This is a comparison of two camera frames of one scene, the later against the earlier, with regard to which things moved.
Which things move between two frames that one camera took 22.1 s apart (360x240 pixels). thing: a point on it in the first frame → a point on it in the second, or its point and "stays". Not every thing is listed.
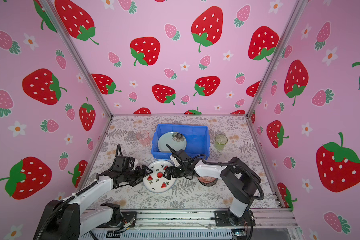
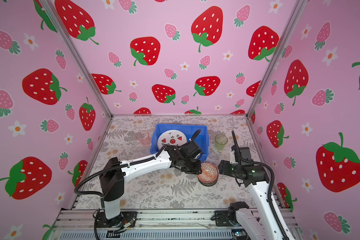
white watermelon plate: (155, 181) → (172, 137)
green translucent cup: (220, 141) stays
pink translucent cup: (143, 137) stays
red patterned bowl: (207, 181) stays
